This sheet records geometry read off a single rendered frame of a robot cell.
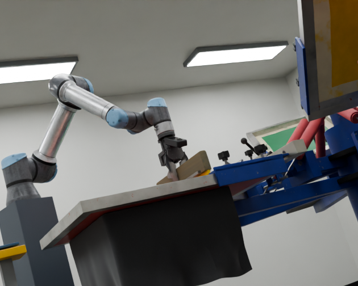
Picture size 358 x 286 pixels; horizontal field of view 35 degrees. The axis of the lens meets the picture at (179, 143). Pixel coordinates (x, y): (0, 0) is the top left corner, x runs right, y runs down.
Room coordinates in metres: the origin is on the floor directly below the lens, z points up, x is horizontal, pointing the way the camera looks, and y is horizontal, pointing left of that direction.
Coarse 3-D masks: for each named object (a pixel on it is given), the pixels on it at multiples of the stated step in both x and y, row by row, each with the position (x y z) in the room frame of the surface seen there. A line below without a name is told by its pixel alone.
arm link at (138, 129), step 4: (136, 112) 2.18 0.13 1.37; (140, 112) 2.20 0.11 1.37; (140, 116) 2.18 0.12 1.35; (144, 116) 2.18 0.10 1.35; (140, 120) 2.17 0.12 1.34; (144, 120) 2.18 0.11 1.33; (136, 124) 2.16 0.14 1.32; (140, 124) 2.18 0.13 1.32; (144, 124) 2.20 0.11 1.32; (148, 124) 2.20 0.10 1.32; (136, 128) 2.18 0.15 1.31; (140, 128) 2.20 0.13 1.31; (144, 128) 2.22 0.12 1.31; (132, 132) 2.24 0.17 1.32; (136, 132) 2.24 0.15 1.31; (140, 132) 2.25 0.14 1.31
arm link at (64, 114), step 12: (84, 84) 2.33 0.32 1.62; (60, 108) 2.37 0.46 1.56; (72, 108) 2.36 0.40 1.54; (60, 120) 2.39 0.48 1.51; (48, 132) 2.42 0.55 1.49; (60, 132) 2.42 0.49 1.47; (48, 144) 2.43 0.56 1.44; (60, 144) 2.47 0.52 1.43; (36, 156) 2.45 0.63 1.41; (48, 156) 2.46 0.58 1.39; (48, 168) 2.48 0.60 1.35; (36, 180) 2.48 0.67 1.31; (48, 180) 2.54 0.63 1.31
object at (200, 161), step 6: (204, 150) 2.00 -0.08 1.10; (198, 156) 2.00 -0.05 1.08; (204, 156) 1.99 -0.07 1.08; (186, 162) 2.08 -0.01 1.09; (192, 162) 2.05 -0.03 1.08; (198, 162) 2.01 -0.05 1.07; (204, 162) 1.99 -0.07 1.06; (180, 168) 2.13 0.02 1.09; (186, 168) 2.09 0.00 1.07; (192, 168) 2.06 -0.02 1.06; (198, 168) 2.02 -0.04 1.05; (204, 168) 1.99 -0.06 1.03; (210, 168) 2.00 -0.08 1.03; (180, 174) 2.14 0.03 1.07; (186, 174) 2.10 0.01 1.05; (192, 174) 2.07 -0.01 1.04; (162, 180) 2.28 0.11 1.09; (168, 180) 2.24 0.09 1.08
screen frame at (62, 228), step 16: (208, 176) 1.88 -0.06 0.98; (128, 192) 1.73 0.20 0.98; (144, 192) 1.76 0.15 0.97; (160, 192) 1.79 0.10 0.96; (176, 192) 1.82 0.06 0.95; (240, 192) 2.30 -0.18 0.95; (80, 208) 1.67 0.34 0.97; (96, 208) 1.68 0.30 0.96; (112, 208) 1.73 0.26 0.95; (64, 224) 1.84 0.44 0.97; (48, 240) 2.04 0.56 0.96
